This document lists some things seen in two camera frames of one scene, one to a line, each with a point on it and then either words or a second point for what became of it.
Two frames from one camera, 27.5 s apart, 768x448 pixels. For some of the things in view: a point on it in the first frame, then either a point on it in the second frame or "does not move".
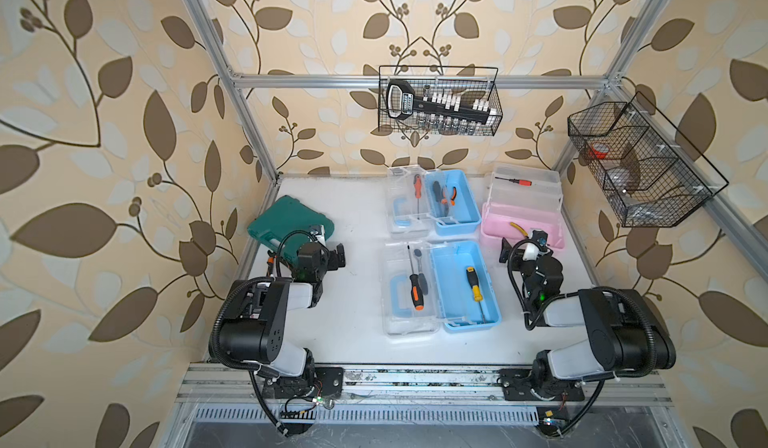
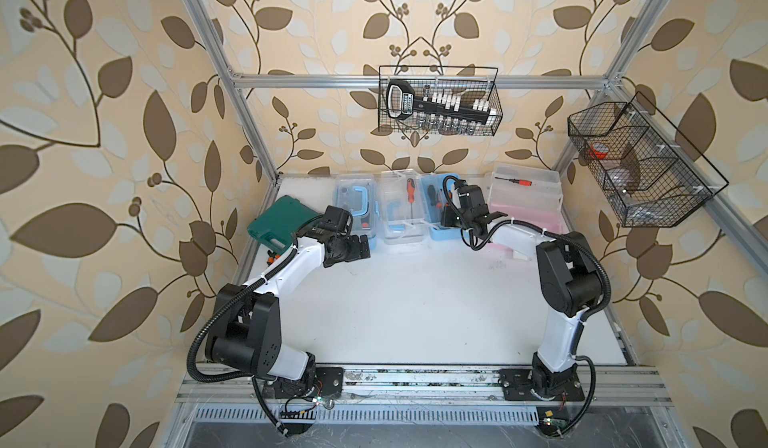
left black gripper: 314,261 -> 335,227
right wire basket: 649,173 does not move
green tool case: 287,215 does not move
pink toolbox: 522,200 does not move
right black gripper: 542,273 -> 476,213
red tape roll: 599,150 does not move
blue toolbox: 420,202 does not move
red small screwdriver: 518,181 does not move
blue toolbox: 433,286 -> 357,193
